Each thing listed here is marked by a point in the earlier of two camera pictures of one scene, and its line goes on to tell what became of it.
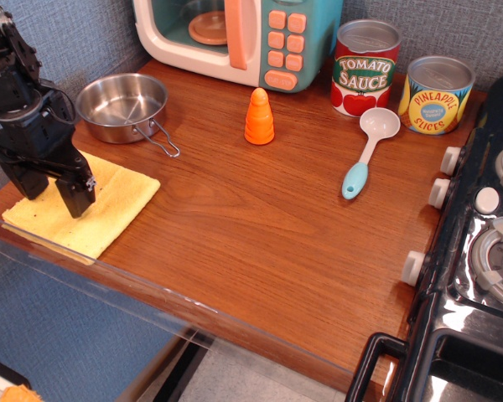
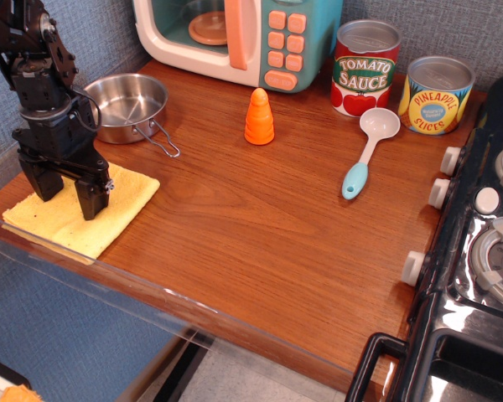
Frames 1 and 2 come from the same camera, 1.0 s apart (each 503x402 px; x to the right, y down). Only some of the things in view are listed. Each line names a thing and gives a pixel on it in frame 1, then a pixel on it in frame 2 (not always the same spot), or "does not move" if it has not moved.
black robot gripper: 35,130 -> 62,139
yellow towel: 47,220 does not move
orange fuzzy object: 19,394 does not move
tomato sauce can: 365,60 does not move
